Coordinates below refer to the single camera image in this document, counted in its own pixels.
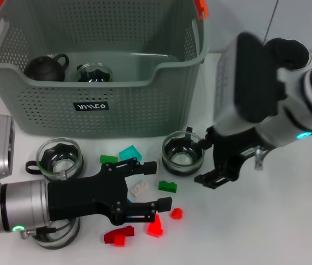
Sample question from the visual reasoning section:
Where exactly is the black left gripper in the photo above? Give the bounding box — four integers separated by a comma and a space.
47, 158, 173, 226

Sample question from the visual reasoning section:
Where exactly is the glass teacup black holder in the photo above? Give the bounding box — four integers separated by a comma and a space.
25, 137, 84, 183
31, 218, 80, 251
161, 126, 207, 177
75, 62, 114, 83

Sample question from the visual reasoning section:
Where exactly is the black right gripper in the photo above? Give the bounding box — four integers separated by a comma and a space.
193, 125, 260, 190

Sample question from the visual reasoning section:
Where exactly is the right wrist plug cable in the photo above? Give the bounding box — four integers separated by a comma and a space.
254, 147, 270, 171

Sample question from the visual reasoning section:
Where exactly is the left wrist plug cable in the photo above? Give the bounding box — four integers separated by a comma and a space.
19, 225, 58, 240

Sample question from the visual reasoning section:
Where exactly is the dark clay teapot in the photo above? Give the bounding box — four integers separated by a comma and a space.
24, 52, 70, 82

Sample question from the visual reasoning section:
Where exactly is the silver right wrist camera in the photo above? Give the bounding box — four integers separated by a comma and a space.
215, 32, 282, 130

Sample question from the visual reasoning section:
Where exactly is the red-orange slope brick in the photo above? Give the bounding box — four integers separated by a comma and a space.
147, 214, 164, 237

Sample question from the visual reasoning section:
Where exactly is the green toy brick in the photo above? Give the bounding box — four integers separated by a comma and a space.
158, 180, 179, 193
100, 154, 119, 165

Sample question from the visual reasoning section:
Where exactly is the small red toy brick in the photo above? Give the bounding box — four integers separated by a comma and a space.
170, 207, 184, 220

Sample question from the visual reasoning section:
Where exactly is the grey perforated storage bin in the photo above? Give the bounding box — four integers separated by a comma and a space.
0, 0, 209, 139

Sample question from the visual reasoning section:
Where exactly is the thin grey background cable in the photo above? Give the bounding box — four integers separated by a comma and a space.
265, 0, 279, 42

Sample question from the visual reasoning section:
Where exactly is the clear cyan toy tile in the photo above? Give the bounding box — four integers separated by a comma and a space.
119, 145, 143, 164

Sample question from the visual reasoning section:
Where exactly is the wrist plug cable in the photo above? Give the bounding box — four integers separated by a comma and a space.
19, 225, 58, 240
254, 147, 270, 171

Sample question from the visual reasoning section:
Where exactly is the dark red arch brick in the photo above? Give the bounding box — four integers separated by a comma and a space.
104, 225, 136, 244

